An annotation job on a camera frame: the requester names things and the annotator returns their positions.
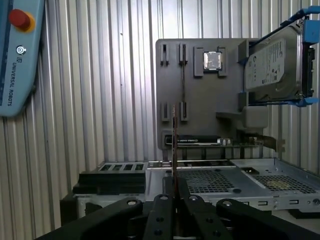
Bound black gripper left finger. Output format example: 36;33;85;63
34;176;175;240

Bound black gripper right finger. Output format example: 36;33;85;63
177;177;320;240

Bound green RAM stick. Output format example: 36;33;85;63
171;104;182;201

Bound black PC case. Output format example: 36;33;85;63
59;157;320;226

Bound graphics card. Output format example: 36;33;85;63
162;129;286;154

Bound grey parts rack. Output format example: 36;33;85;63
154;37;276;156

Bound silver CPU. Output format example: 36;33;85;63
202;51;224;71

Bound silver hard disk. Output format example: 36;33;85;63
244;24;315;101

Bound pale blue teach pendant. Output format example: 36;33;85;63
0;0;47;118

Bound blue disk carrier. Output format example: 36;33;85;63
236;6;320;106

